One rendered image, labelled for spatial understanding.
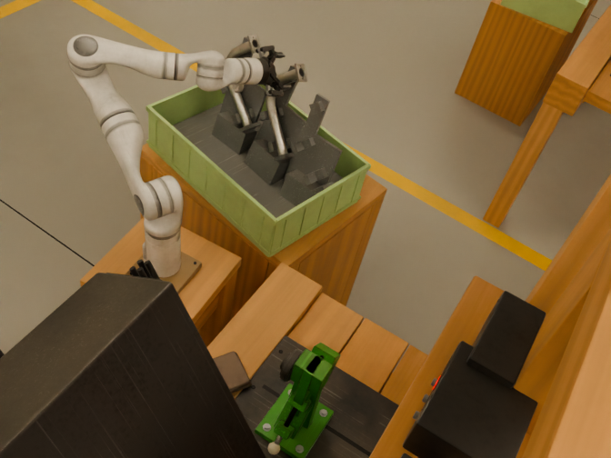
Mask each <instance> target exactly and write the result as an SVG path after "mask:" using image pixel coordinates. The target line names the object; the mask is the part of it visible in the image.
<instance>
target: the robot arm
mask: <svg viewBox="0 0 611 458"><path fill-rule="evenodd" d="M255 51H256V52H257V53H259V56H260V58H253V57H245V58H227V59H226V60H225V59H224V57H223V55H222V54H220V53H219V52H217V51H213V50H211V51H204V52H199V53H192V54H176V53H168V52H161V51H154V50H148V49H144V48H139V47H135V46H131V45H126V44H122V43H118V42H115V41H111V40H108V39H104V38H102V37H98V36H94V35H77V36H74V37H73V38H72V39H71V40H70V41H69V43H68V45H67V56H68V62H69V67H70V69H71V71H72V73H73V75H74V76H75V78H76V80H77V81H78V83H79V84H80V85H81V87H82V88H83V90H84V91H85V94H86V95H87V97H88V99H89V101H90V103H91V106H92V108H93V111H94V113H95V117H96V119H97V122H98V123H99V125H100V128H101V130H102V132H103V134H104V136H105V139H106V141H107V142H108V143H109V145H110V147H111V149H112V151H113V153H114V155H115V157H116V159H117V161H118V163H119V164H120V166H121V168H122V171H123V173H124V175H125V179H126V181H127V183H128V185H129V188H130V190H131V193H132V195H133V197H134V199H135V202H136V205H137V207H138V210H139V211H140V213H141V214H142V216H143V217H144V218H145V220H144V227H145V242H144V243H143V257H144V262H145V261H147V260H149V261H150V262H151V264H152V265H153V267H154V268H155V271H156V272H157V274H158V276H159V277H164V278H165V277H169V276H172V275H174V274H176V273H177V272H178V270H179V268H180V265H181V224H182V217H183V206H184V200H183V193H182V189H181V187H180V184H179V183H178V182H177V180H176V179H175V178H174V177H173V176H171V175H165V176H162V177H159V178H157V179H155V180H152V181H149V182H146V183H144V182H143V180H142V177H141V175H140V157H141V153H142V147H143V142H144V131H143V128H142V126H141V125H140V123H139V121H138V119H137V117H136V115H135V113H134V111H133V109H132V108H131V106H130V105H129V104H128V103H127V102H126V100H125V99H124V98H123V97H122V96H121V95H120V94H119V93H118V92H117V91H116V90H115V88H114V86H113V83H112V81H111V79H110V76H109V73H108V72H107V68H106V64H114V65H122V66H126V67H129V68H131V69H134V70H136V71H137V72H139V73H142V74H144V75H148V76H151V77H154V78H159V79H166V80H175V81H184V80H185V79H186V76H187V73H188V69H189V67H190V65H192V64H194V63H197V71H196V84H197V86H198V87H199V88H200V89H202V90H204V91H208V92H212V91H216V90H219V89H222V88H224V87H226V86H228V85H233V89H234V91H235V92H236V93H241V92H242V91H243V89H244V85H264V86H265V89H266V91H265V95H267V96H273V97H279V96H282V95H284V92H283V91H286V90H289V89H290V87H291V85H282V84H281V83H280V80H279V79H278V78H277V77H276V72H275V66H274V61H275V59H276V58H283V57H285V55H283V53H282V52H276V51H275V47H274V46H273V45H270V46H263V47H260V48H258V49H256V50H255ZM266 52H269V55H268V56H267V57H265V53H266ZM270 86H271V87H273V88H271V87H270ZM277 86H278V87H277ZM274 89H275V90H274Z"/></svg>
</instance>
